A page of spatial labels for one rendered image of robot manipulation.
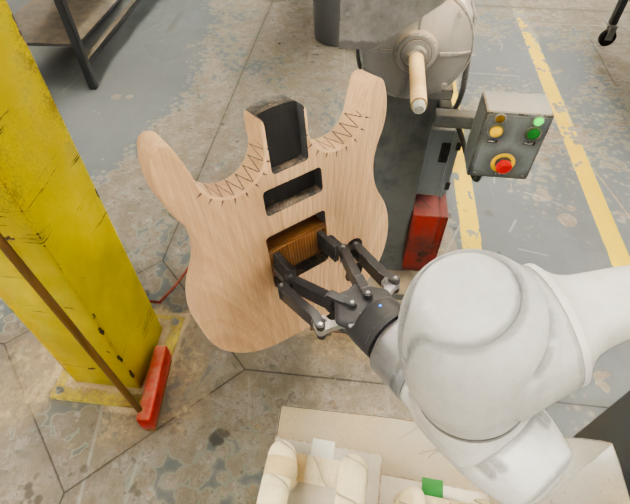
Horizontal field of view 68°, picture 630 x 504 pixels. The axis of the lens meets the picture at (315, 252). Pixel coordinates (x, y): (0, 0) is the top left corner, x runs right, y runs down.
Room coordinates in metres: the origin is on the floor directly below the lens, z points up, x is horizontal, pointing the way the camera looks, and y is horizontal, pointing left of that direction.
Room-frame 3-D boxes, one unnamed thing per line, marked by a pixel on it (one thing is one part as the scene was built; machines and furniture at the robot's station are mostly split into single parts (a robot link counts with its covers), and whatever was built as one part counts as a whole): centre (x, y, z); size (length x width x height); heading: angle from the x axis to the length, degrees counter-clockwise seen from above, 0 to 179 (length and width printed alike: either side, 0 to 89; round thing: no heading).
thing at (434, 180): (1.25, -0.41, 0.93); 0.15 x 0.10 x 0.55; 174
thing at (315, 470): (0.17, 0.00, 1.12); 0.11 x 0.03 x 0.03; 81
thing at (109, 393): (0.93, 0.80, 0.02); 0.40 x 0.40 x 0.02; 84
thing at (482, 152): (1.09, -0.48, 0.99); 0.24 x 0.21 x 0.26; 174
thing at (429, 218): (1.25, -0.42, 0.49); 0.25 x 0.12 x 0.37; 174
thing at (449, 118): (1.10, -0.42, 1.02); 0.19 x 0.04 x 0.04; 84
